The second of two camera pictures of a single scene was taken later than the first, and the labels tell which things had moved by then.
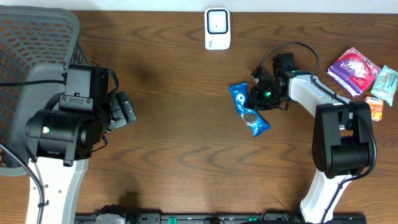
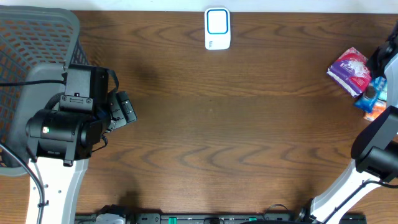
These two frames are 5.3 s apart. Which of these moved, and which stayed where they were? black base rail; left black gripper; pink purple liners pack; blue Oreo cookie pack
Moved: blue Oreo cookie pack
Stayed: black base rail; pink purple liners pack; left black gripper
